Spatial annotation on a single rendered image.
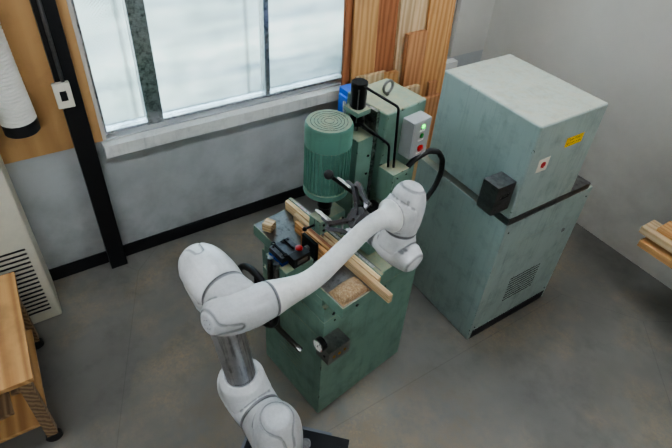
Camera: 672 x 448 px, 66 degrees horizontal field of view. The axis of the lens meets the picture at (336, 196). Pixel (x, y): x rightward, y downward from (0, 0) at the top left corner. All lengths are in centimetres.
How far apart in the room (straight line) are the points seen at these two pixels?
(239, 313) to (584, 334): 251
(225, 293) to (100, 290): 215
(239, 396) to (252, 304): 57
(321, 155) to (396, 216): 46
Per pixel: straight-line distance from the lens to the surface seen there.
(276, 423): 177
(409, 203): 151
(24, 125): 277
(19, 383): 251
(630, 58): 372
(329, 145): 181
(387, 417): 281
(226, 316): 131
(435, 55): 379
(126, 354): 310
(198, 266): 142
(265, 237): 227
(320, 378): 252
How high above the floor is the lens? 245
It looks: 39 degrees down
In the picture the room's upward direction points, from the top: 4 degrees clockwise
